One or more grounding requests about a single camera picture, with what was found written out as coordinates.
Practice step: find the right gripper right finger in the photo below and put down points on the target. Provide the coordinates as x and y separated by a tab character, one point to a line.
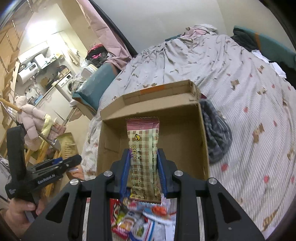
166	169

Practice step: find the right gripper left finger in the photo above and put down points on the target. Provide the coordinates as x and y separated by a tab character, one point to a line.
120	170

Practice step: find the pink plaid snack bar packet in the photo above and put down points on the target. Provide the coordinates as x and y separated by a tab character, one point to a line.
143	157

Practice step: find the white blue striped snack bag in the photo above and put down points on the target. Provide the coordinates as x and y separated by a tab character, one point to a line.
153	229

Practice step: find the red snack bag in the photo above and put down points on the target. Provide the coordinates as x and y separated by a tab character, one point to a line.
122	220

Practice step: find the person's left hand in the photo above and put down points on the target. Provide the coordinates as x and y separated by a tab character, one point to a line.
15	216

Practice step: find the orange blue shrimp snack packet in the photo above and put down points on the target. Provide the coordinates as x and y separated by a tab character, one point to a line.
167	209

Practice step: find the brown cardboard box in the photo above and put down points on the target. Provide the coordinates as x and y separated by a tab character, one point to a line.
166	117

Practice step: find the pink puffer jacket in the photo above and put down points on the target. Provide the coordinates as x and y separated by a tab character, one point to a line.
32	119

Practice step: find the dark striped cloth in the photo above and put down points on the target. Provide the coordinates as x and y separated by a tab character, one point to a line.
218	133

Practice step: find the teal cushion by bed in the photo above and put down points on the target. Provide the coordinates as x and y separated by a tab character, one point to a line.
92	89

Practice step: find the patterned white bedsheet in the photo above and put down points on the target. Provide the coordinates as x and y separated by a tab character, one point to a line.
257	104

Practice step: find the white washing machine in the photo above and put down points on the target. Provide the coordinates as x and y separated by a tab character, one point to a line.
64	86

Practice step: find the white water heater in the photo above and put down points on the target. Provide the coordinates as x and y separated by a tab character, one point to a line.
30	70

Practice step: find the pink curtain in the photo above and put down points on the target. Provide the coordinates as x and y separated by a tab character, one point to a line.
120	55

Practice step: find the clothes pile on cushion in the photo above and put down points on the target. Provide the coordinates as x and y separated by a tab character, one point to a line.
97	55

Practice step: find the dark green blanket pile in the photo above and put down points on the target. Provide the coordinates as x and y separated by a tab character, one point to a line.
276	55

